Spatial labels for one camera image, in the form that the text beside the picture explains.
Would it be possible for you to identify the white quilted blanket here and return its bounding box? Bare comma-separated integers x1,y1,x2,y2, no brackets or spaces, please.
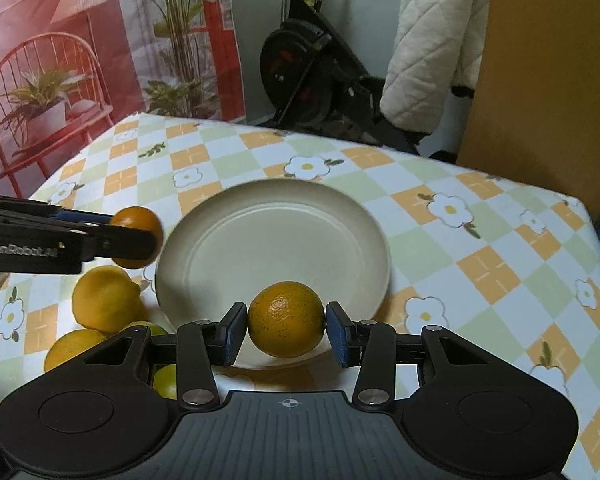
379,0,492,134

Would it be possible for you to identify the green round fruit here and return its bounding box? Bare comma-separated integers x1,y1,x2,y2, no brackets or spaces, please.
152,364,179,401
120,321,170,339

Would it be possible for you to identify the brown wooden board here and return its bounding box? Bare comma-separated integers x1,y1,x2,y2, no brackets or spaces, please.
455,0,600,217

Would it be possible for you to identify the small bright orange tangerine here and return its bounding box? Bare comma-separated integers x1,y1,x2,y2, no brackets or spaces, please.
109,206,164,269

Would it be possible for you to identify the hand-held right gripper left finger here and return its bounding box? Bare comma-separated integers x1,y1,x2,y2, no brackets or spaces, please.
82,301,248,408

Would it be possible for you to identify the dark speckled orange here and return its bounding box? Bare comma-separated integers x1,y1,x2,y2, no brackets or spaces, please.
247,281,327,359

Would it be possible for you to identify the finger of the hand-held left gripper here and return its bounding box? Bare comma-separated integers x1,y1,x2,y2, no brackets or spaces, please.
50,209,115,227
83,225,165,261

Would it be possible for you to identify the yellow lemon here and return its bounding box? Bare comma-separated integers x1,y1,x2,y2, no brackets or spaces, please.
71,266,146,335
44,329,108,373

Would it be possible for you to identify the checked floral tablecloth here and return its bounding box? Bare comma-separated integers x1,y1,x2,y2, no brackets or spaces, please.
0,112,600,480

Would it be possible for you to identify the beige round plate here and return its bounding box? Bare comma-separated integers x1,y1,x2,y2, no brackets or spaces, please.
155,178,392,371

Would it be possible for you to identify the wall poster with red chair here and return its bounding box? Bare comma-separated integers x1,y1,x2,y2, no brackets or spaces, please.
0,0,247,202

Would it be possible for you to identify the black exercise bike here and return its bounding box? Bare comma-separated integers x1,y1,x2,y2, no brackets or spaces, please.
256,0,422,157

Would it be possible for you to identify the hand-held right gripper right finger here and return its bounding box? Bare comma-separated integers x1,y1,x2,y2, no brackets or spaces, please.
325,301,482,408

